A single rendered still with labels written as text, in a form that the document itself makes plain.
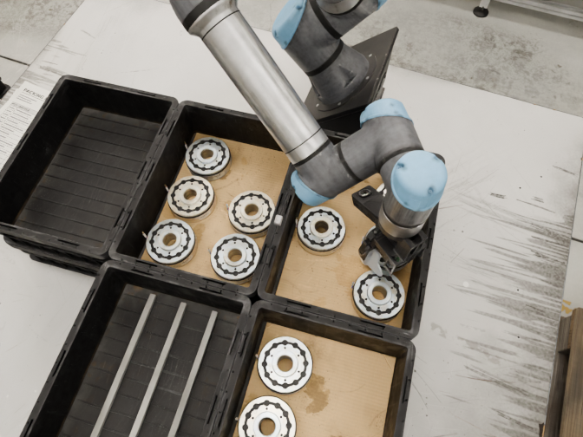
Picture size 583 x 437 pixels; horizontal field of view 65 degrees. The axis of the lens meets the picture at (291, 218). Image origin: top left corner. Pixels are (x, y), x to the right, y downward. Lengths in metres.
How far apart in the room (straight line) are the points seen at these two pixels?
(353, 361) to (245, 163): 0.51
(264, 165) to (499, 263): 0.61
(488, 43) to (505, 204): 1.53
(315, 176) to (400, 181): 0.16
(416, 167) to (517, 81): 1.95
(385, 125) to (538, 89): 1.91
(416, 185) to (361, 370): 0.42
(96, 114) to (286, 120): 0.66
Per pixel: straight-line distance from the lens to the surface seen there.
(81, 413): 1.01
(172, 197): 1.05
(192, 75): 1.47
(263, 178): 1.07
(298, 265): 0.98
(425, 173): 0.66
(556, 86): 2.65
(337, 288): 0.97
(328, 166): 0.75
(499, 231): 1.25
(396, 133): 0.72
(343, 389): 0.93
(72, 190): 1.18
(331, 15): 1.08
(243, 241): 0.98
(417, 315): 0.87
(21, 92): 1.62
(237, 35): 0.75
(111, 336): 1.01
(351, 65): 1.15
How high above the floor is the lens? 1.75
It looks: 64 degrees down
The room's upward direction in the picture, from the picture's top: 2 degrees counter-clockwise
